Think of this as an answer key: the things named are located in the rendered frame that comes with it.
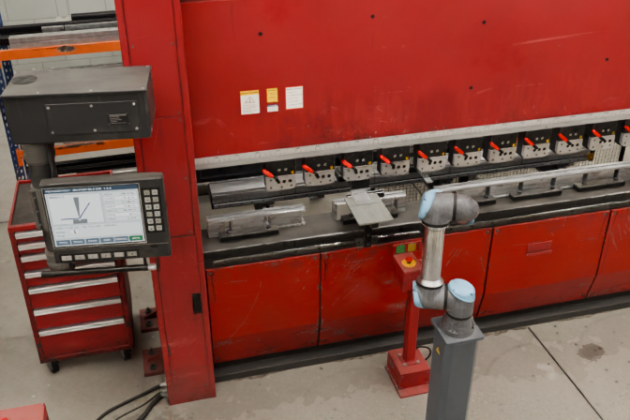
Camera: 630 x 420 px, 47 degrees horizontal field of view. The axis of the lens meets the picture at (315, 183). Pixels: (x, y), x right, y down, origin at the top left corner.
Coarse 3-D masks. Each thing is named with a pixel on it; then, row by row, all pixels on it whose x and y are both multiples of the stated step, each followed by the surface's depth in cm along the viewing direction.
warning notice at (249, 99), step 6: (252, 90) 334; (258, 90) 335; (246, 96) 335; (252, 96) 336; (258, 96) 336; (246, 102) 337; (252, 102) 337; (258, 102) 338; (246, 108) 338; (252, 108) 339; (258, 108) 339
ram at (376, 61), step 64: (192, 0) 311; (256, 0) 315; (320, 0) 322; (384, 0) 330; (448, 0) 338; (512, 0) 346; (576, 0) 354; (192, 64) 321; (256, 64) 329; (320, 64) 337; (384, 64) 345; (448, 64) 354; (512, 64) 363; (576, 64) 372; (192, 128) 336; (256, 128) 344; (320, 128) 353; (384, 128) 362; (448, 128) 372; (512, 128) 381
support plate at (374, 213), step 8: (344, 200) 378; (352, 200) 376; (376, 200) 376; (352, 208) 369; (360, 208) 369; (368, 208) 369; (376, 208) 369; (384, 208) 369; (360, 216) 363; (368, 216) 363; (376, 216) 363; (384, 216) 363; (360, 224) 356
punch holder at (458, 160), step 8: (456, 144) 377; (464, 144) 378; (472, 144) 380; (480, 144) 381; (456, 152) 379; (464, 152) 381; (472, 152) 382; (480, 152) 383; (448, 160) 390; (456, 160) 382; (464, 160) 383; (472, 160) 384
